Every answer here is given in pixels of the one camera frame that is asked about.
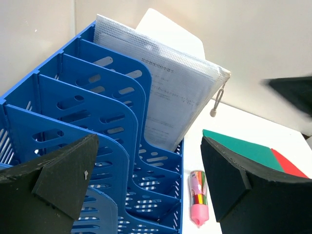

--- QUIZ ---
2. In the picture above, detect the red file folder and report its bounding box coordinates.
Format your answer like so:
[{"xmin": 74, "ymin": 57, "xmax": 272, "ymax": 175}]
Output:
[{"xmin": 271, "ymin": 149, "xmax": 308, "ymax": 178}]

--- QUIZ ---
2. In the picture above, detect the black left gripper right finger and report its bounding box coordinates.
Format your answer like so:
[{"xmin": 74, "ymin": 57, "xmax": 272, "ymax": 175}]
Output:
[{"xmin": 200, "ymin": 137, "xmax": 312, "ymax": 234}]

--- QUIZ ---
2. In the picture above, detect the green clip file folder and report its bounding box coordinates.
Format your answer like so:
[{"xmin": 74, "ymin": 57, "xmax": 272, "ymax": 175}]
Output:
[{"xmin": 203, "ymin": 130, "xmax": 284, "ymax": 172}]

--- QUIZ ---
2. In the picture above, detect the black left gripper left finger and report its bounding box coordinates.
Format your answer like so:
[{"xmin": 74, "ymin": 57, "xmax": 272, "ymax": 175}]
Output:
[{"xmin": 0, "ymin": 134, "xmax": 99, "ymax": 234}]

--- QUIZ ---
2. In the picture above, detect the blue plastic file organizer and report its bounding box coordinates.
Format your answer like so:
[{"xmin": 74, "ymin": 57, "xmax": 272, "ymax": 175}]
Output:
[{"xmin": 0, "ymin": 24, "xmax": 183, "ymax": 234}]

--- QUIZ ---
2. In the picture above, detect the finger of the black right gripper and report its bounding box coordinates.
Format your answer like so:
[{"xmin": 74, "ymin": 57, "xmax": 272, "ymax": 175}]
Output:
[{"xmin": 262, "ymin": 76, "xmax": 312, "ymax": 117}]

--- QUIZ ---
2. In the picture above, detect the white foam drawer box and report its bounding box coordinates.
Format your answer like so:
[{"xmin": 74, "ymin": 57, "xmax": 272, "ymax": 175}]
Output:
[{"xmin": 136, "ymin": 8, "xmax": 205, "ymax": 59}]

